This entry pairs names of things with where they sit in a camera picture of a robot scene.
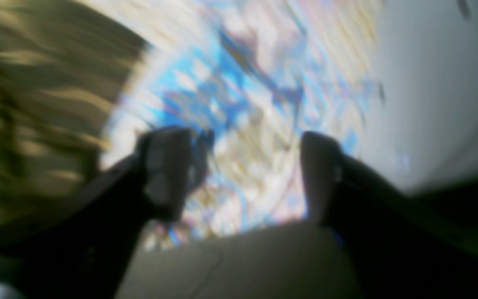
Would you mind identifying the camouflage T-shirt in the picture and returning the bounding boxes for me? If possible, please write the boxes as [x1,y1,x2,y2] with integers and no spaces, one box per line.
[0,0,145,225]

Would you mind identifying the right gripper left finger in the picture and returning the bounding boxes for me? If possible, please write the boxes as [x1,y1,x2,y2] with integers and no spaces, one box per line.
[0,127,192,299]

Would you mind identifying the patterned tile tablecloth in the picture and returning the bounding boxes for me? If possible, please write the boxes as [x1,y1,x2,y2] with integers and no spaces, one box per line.
[101,0,386,251]

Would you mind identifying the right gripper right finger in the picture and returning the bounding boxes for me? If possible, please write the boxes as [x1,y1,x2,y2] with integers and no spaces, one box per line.
[300,131,478,299]

